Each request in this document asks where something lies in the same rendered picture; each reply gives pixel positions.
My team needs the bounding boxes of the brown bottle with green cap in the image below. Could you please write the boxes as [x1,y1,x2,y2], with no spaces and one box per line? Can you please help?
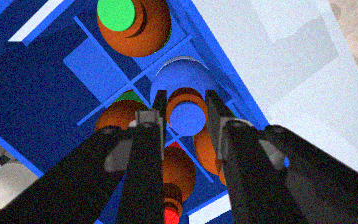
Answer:
[192,124,227,187]
[94,89,147,132]

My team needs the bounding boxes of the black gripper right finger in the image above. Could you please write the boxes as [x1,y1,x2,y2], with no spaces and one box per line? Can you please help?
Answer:
[205,90,358,224]

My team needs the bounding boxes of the grey rectangular tray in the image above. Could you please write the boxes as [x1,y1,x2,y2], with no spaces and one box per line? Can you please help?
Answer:
[0,152,14,167]

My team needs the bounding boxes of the brown bottle with red cap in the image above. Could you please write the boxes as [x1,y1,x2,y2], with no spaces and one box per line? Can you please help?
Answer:
[162,141,196,224]

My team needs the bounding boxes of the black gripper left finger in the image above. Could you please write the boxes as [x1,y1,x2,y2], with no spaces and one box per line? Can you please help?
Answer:
[0,90,167,224]

